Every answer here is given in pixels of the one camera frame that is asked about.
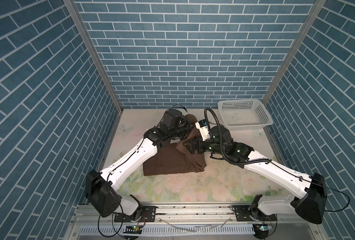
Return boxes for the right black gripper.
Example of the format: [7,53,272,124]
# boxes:
[183,134,227,157]

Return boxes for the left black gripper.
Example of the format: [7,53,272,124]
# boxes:
[168,115,197,140]

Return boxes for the brown trousers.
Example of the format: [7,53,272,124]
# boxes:
[143,114,207,176]

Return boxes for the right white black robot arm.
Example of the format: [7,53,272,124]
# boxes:
[183,138,327,225]

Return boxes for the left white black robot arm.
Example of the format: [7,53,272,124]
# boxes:
[84,121,195,219]

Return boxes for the white plastic perforated basket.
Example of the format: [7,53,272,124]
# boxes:
[218,99,274,130]

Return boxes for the left green circuit board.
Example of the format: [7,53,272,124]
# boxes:
[123,226,143,235]

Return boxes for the green circuit board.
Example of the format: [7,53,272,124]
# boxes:
[253,224,272,234]
[123,226,143,235]

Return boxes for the right green circuit board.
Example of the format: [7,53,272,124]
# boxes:
[253,224,272,234]

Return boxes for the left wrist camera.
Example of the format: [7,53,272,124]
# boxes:
[161,109,183,128]

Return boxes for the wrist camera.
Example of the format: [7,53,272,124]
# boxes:
[195,119,211,141]
[161,109,183,128]

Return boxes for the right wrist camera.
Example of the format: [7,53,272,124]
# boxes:
[195,119,211,141]

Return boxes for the aluminium front mounting rail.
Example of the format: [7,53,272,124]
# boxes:
[71,203,308,225]

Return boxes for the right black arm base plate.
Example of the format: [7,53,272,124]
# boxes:
[231,205,277,222]

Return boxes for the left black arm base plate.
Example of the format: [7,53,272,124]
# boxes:
[113,205,156,223]

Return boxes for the white slotted cable duct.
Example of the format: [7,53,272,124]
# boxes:
[76,224,255,236]

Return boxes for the left aluminium corner post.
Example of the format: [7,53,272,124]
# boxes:
[63,0,123,115]

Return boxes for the aluminium corner post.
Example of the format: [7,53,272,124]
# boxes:
[262,0,327,106]
[63,0,123,115]

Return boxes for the right aluminium corner post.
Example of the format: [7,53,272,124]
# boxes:
[262,0,327,106]

